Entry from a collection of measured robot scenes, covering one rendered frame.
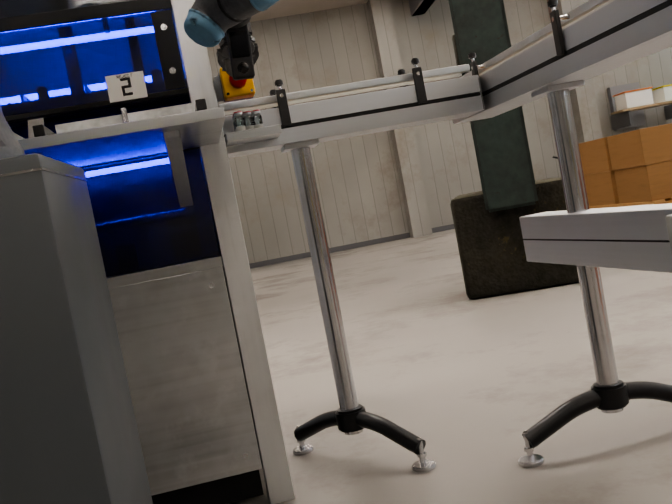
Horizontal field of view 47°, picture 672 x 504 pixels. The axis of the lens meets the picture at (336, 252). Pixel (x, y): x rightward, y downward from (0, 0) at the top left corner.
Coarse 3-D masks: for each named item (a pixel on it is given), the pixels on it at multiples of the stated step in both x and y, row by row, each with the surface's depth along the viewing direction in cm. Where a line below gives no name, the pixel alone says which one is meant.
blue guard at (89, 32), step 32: (0, 32) 171; (32, 32) 173; (64, 32) 174; (96, 32) 175; (128, 32) 176; (0, 64) 172; (32, 64) 173; (64, 64) 174; (96, 64) 175; (128, 64) 176; (160, 64) 178; (0, 96) 172; (32, 96) 173; (64, 96) 174; (96, 96) 175
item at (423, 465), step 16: (320, 416) 211; (336, 416) 203; (352, 416) 201; (368, 416) 199; (304, 432) 216; (384, 432) 194; (400, 432) 192; (304, 448) 220; (416, 448) 188; (416, 464) 190; (432, 464) 188
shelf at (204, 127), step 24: (144, 120) 138; (168, 120) 139; (192, 120) 140; (216, 120) 143; (24, 144) 135; (48, 144) 136; (72, 144) 139; (96, 144) 144; (120, 144) 151; (144, 144) 157; (192, 144) 173
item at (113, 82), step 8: (136, 72) 177; (112, 80) 176; (136, 80) 177; (144, 80) 177; (112, 88) 176; (120, 88) 176; (128, 88) 176; (136, 88) 177; (144, 88) 177; (112, 96) 176; (120, 96) 176; (128, 96) 176; (136, 96) 177; (144, 96) 177
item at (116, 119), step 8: (184, 104) 151; (136, 112) 150; (144, 112) 150; (152, 112) 150; (160, 112) 151; (168, 112) 151; (176, 112) 151; (184, 112) 151; (88, 120) 148; (96, 120) 149; (104, 120) 149; (112, 120) 149; (120, 120) 149; (136, 120) 150; (56, 128) 147; (64, 128) 148; (72, 128) 148; (80, 128) 148; (88, 128) 148
